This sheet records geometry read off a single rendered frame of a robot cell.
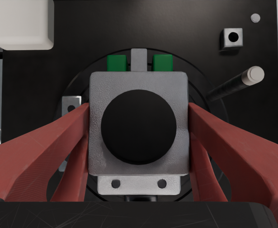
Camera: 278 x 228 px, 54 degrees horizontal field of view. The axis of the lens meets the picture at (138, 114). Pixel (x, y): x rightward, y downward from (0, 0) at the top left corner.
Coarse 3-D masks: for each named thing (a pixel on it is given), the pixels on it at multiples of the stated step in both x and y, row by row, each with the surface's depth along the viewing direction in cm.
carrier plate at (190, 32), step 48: (96, 0) 24; (144, 0) 24; (192, 0) 24; (240, 0) 24; (96, 48) 24; (192, 48) 24; (240, 48) 24; (48, 96) 24; (240, 96) 23; (48, 192) 23
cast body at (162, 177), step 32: (96, 96) 12; (128, 96) 11; (160, 96) 11; (96, 128) 12; (128, 128) 11; (160, 128) 11; (96, 160) 11; (128, 160) 11; (160, 160) 11; (128, 192) 14; (160, 192) 14
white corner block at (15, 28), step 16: (0, 0) 22; (16, 0) 22; (32, 0) 22; (48, 0) 23; (0, 16) 22; (16, 16) 22; (32, 16) 22; (48, 16) 22; (0, 32) 22; (16, 32) 22; (32, 32) 22; (48, 32) 22; (16, 48) 23; (32, 48) 23; (48, 48) 24
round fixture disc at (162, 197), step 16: (128, 48) 22; (96, 64) 22; (128, 64) 22; (176, 64) 22; (192, 64) 22; (80, 80) 22; (192, 80) 21; (208, 80) 22; (192, 96) 22; (224, 112) 21; (96, 176) 21; (96, 192) 21; (192, 192) 21
